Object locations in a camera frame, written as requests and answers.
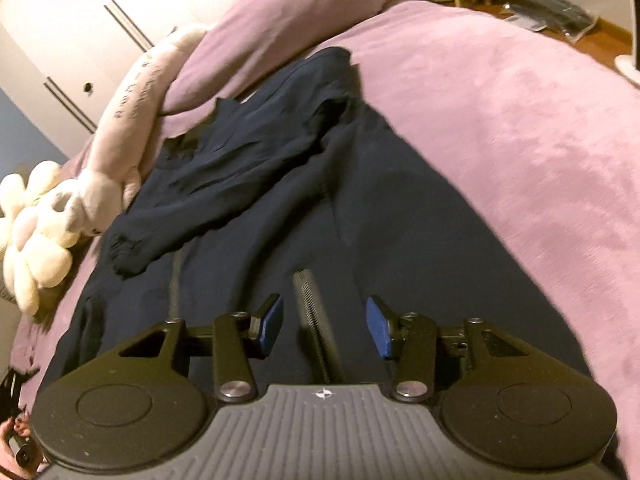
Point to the purple pillow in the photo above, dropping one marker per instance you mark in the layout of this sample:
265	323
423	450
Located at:
280	25

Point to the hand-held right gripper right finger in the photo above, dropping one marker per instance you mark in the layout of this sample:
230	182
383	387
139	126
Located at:
378	327

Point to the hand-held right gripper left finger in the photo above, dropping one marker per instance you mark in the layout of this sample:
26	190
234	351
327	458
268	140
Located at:
270	325

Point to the white wardrobe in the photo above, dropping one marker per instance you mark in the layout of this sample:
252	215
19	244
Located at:
65	15

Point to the black items in plastic bag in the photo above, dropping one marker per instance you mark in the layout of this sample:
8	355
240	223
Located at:
555	12

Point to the navy blue garment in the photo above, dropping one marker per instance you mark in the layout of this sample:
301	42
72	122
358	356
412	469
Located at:
280	200

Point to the purple bed blanket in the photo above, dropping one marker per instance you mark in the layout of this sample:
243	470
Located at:
500	135

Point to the cream flower plush toy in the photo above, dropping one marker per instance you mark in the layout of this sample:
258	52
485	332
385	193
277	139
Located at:
35	255

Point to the white object on floor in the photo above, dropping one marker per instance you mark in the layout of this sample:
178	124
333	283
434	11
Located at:
629	67

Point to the long pink plush toy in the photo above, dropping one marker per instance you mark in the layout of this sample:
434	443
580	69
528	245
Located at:
130	110

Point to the person's left hand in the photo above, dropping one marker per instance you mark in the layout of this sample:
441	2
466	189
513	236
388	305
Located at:
12	427

